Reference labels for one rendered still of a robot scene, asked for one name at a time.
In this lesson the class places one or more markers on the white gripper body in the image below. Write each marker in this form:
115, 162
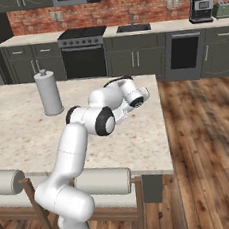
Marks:
123, 113

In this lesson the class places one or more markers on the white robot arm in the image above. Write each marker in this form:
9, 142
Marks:
71, 158

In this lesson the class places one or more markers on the dark green base cupboards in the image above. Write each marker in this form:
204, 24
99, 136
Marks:
220, 54
23, 64
135, 55

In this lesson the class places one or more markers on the black and grey oven with hob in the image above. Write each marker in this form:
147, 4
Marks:
83, 56

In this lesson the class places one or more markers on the wooden chair with cream cushion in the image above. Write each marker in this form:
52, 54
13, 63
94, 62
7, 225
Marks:
6, 181
104, 181

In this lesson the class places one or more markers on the grey paper towel roll holder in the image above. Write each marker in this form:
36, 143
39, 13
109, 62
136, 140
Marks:
49, 93

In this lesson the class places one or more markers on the grey dishwasher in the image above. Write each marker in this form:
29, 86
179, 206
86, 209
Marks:
185, 54

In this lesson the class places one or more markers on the black sink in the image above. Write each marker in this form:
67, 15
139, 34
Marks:
133, 28

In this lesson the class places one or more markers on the grey tap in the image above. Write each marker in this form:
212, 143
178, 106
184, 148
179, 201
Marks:
132, 18

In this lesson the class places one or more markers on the black and silver coffee machine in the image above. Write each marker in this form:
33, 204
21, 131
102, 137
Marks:
200, 9

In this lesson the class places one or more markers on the green toaster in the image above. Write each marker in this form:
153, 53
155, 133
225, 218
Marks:
222, 10

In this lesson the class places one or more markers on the dark green wall cupboards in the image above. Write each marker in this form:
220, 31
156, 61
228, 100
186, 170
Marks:
10, 3

